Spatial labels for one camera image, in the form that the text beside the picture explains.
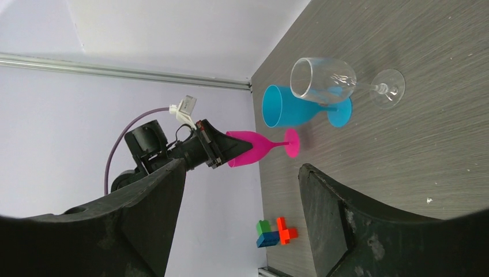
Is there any green toy block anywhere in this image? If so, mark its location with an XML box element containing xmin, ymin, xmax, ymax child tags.
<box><xmin>256</xmin><ymin>220</ymin><xmax>272</xmax><ymax>236</ymax></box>

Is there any clear wine glass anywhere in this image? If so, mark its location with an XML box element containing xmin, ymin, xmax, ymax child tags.
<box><xmin>289</xmin><ymin>57</ymin><xmax>406</xmax><ymax>110</ymax></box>

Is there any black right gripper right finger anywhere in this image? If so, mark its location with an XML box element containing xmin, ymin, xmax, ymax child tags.
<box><xmin>298</xmin><ymin>164</ymin><xmax>488</xmax><ymax>276</ymax></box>

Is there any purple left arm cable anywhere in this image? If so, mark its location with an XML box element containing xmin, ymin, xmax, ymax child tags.
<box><xmin>104</xmin><ymin>107</ymin><xmax>171</xmax><ymax>196</ymax></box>

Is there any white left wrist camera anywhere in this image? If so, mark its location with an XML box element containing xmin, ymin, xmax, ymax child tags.
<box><xmin>169</xmin><ymin>95</ymin><xmax>197</xmax><ymax>129</ymax></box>

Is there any blue toy block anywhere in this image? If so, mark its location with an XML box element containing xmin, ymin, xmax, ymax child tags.
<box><xmin>256</xmin><ymin>231</ymin><xmax>280</xmax><ymax>248</ymax></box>

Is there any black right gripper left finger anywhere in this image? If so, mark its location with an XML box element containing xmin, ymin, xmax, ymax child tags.
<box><xmin>1</xmin><ymin>159</ymin><xmax>186</xmax><ymax>276</ymax></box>

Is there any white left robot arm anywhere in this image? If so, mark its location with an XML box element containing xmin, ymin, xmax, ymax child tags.
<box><xmin>110</xmin><ymin>119</ymin><xmax>253</xmax><ymax>192</ymax></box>

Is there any pink wine glass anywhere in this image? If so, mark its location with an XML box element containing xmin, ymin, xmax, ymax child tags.
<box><xmin>226</xmin><ymin>128</ymin><xmax>300</xmax><ymax>167</ymax></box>

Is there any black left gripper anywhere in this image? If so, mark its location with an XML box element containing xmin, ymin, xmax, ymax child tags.
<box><xmin>182</xmin><ymin>119</ymin><xmax>253</xmax><ymax>169</ymax></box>

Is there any blue wine glass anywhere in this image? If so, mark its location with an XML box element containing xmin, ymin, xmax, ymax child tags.
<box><xmin>261</xmin><ymin>85</ymin><xmax>352</xmax><ymax>128</ymax></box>

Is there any red toy block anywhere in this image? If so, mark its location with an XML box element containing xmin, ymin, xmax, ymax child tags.
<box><xmin>276</xmin><ymin>217</ymin><xmax>298</xmax><ymax>245</ymax></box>

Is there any aluminium frame rail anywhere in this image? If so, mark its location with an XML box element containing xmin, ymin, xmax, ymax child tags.
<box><xmin>1</xmin><ymin>53</ymin><xmax>251</xmax><ymax>91</ymax></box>

